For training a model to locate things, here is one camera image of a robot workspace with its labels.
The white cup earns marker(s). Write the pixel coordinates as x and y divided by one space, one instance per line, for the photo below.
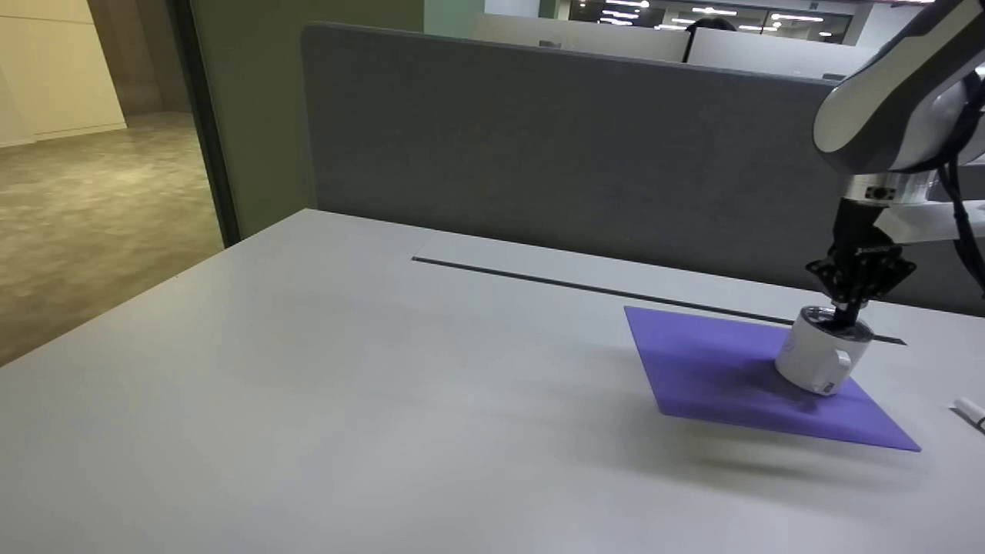
808 358

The purple mat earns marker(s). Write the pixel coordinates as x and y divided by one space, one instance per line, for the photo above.
708 369

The grey desk partition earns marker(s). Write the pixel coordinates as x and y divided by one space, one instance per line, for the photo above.
539 146

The white marker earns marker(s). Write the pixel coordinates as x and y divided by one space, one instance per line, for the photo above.
971 413

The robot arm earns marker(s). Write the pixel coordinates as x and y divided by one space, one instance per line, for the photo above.
885 108

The grey cup lid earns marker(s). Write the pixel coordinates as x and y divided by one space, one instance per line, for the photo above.
819 318

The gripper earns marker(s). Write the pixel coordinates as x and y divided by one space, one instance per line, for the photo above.
856 227

